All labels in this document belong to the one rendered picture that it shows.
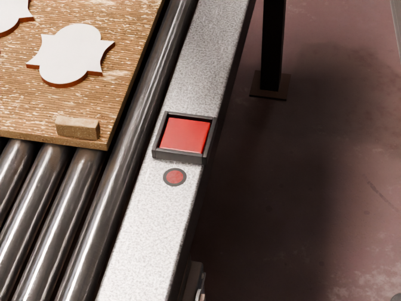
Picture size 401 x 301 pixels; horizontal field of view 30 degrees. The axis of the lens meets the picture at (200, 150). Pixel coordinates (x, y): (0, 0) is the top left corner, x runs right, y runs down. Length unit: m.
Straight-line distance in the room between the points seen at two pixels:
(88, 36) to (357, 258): 1.12
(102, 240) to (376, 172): 1.40
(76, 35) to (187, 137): 0.26
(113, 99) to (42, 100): 0.10
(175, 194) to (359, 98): 1.52
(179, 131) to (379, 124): 1.40
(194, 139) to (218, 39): 0.23
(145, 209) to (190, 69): 0.27
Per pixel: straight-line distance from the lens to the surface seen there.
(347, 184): 2.19
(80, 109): 1.07
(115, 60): 1.13
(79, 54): 1.14
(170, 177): 0.99
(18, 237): 0.96
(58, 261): 0.94
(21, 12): 1.24
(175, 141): 1.01
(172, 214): 0.95
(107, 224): 0.95
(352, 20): 2.73
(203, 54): 1.16
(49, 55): 1.15
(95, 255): 0.93
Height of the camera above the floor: 1.68
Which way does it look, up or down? 48 degrees down
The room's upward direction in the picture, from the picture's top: 3 degrees counter-clockwise
